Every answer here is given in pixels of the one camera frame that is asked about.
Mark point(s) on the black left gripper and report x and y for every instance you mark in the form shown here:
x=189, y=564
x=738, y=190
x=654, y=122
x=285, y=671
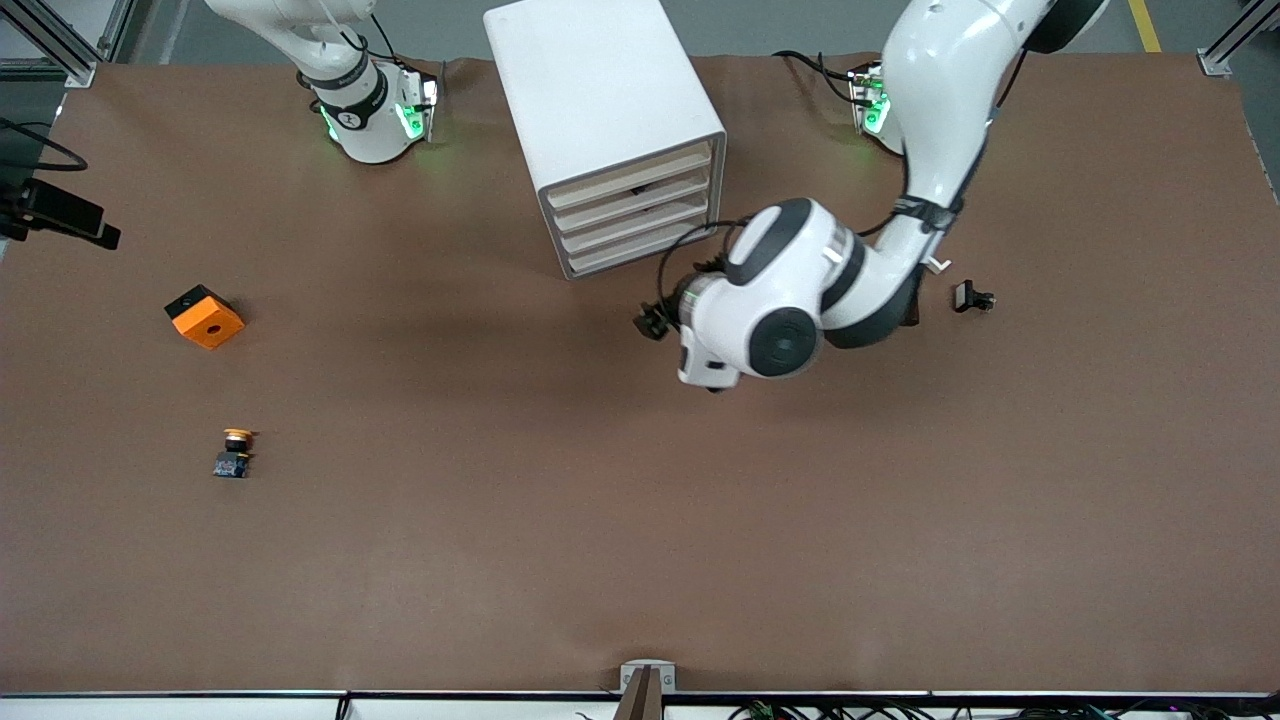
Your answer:
x=668, y=306

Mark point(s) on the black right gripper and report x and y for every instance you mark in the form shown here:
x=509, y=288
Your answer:
x=64, y=210

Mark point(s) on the white plastic drawer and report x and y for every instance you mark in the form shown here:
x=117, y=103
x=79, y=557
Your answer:
x=630, y=226
x=630, y=250
x=625, y=204
x=620, y=182

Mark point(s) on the orange and blue push button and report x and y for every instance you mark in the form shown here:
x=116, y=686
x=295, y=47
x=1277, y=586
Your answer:
x=233, y=455

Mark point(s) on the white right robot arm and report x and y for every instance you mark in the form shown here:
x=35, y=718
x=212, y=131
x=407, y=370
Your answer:
x=350, y=110

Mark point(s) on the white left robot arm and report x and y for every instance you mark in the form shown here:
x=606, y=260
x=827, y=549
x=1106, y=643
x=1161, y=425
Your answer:
x=940, y=100

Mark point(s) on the white drawer cabinet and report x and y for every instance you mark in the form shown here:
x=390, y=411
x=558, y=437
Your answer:
x=600, y=90

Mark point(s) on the orange and black cube box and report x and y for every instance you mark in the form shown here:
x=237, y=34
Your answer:
x=208, y=322

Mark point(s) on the brown table mat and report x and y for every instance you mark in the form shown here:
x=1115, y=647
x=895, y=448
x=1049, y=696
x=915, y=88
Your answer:
x=500, y=520

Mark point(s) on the small black connector part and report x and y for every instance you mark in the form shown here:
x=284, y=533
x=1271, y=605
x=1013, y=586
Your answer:
x=968, y=296

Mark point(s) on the aluminium frame profile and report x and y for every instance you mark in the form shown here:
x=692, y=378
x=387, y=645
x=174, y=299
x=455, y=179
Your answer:
x=1225, y=50
x=60, y=45
x=112, y=25

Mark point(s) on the metal bracket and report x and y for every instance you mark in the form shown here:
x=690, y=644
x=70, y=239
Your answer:
x=660, y=675

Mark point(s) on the white table edge rail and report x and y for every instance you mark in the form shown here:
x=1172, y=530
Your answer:
x=200, y=709

